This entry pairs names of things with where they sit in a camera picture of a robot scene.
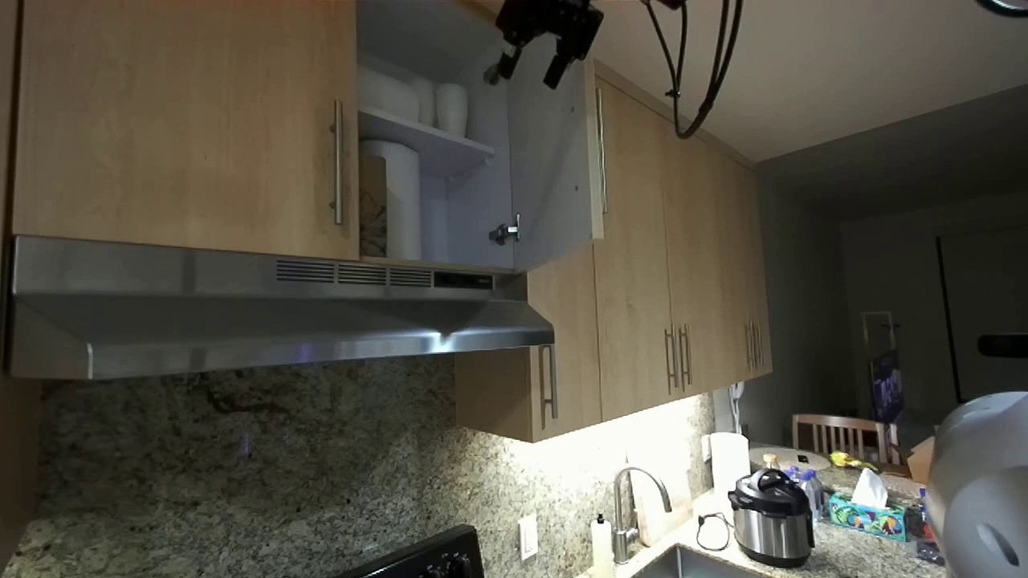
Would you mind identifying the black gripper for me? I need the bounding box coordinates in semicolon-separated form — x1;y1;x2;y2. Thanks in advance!
481;0;593;94

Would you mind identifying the short light wooden cabinet door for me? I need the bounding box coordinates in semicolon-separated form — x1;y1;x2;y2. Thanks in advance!
9;0;363;262
504;52;612;271

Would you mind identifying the white cabinet shelf board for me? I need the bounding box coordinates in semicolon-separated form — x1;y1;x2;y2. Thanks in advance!
356;103;503;178

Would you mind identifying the white cabinet box interior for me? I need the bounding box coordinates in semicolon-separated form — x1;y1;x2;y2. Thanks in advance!
356;0;520;271

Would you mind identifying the metal cabinet door hinge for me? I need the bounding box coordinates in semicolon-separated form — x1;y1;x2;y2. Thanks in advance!
487;214;528;247

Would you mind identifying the tall light wooden cabinet door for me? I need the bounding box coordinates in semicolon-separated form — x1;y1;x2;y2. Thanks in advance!
593;68;686;427
675;108;727;403
524;233;609;443
716;134;758;393

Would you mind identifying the small white cup stack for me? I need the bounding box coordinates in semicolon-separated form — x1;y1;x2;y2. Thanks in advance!
432;77;476;141

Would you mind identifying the tall white cylinder canister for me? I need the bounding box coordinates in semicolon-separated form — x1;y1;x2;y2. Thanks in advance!
383;139;428;262

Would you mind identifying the brown woven cylinder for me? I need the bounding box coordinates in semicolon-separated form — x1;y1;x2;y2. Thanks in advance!
356;147;393;259

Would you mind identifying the stainless steel range hood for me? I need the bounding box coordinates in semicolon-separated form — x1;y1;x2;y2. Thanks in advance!
8;233;560;382

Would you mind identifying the white paper towel roll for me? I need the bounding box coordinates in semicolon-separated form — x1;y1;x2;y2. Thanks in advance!
708;431;756;497

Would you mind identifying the chrome kitchen faucet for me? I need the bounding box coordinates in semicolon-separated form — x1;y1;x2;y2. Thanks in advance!
609;461;677;567

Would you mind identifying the round white table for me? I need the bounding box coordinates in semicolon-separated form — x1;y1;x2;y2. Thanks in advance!
748;443;833;477

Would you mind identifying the dark hanging bag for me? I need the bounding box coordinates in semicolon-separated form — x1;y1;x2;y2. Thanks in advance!
866;342;911;427

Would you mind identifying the wooden chair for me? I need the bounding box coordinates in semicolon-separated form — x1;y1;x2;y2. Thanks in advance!
792;411;907;472

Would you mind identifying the white soap bottle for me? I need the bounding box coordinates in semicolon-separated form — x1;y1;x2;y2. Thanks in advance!
589;510;620;578

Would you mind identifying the small round dark-rimmed object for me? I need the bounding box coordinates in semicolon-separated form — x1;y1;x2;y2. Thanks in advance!
690;510;735;554

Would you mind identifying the clear plastic bottle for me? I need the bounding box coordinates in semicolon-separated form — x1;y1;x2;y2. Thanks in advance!
783;453;836;522

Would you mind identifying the black electric stove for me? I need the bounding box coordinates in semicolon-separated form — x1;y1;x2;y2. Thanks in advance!
332;522;489;578

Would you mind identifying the black and steel pressure cooker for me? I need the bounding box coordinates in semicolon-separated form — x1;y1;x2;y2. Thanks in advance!
722;464;820;570

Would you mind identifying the stainless steel sink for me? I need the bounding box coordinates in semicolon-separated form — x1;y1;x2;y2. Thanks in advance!
629;539;780;578

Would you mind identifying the brown cardboard box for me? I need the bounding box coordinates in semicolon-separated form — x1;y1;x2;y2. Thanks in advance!
902;433;942;488

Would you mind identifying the teal patterned tissue box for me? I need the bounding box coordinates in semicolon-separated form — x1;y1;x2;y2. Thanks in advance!
826;464;914;541

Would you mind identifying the plastic bottle with red label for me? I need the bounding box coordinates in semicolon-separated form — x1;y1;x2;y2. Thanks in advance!
911;484;947;567

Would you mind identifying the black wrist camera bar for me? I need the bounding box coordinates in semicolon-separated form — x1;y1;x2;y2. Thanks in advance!
573;0;612;38

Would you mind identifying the black cable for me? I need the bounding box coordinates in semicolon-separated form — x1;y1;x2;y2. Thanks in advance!
639;0;748;141

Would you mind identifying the white wall outlet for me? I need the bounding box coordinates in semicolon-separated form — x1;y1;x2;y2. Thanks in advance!
519;510;542;564

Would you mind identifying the black stereo camera bar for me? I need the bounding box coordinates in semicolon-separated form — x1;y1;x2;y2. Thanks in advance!
975;331;1028;362

